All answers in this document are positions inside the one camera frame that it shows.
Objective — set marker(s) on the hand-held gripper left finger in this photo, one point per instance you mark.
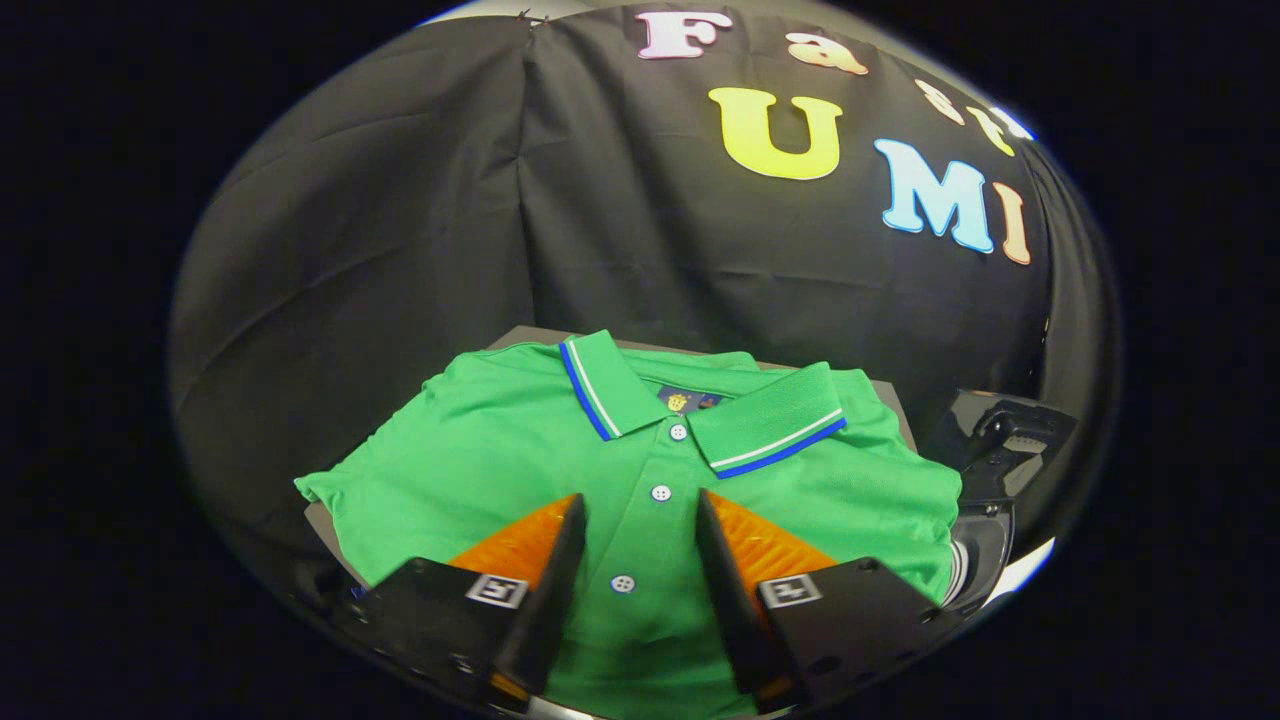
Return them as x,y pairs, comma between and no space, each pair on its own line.
545,610

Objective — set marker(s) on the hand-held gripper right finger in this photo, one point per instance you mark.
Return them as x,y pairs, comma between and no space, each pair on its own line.
730,610

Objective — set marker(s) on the green polo shirt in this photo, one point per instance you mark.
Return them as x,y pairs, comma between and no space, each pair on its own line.
500,470

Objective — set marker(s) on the dark glass washing machine lid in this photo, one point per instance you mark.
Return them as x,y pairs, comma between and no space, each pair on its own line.
1000,435

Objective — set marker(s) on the grey cabinet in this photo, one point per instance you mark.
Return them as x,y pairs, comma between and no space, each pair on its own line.
895,400

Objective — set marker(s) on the black backdrop cloth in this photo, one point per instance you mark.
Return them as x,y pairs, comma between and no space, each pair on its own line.
400,200

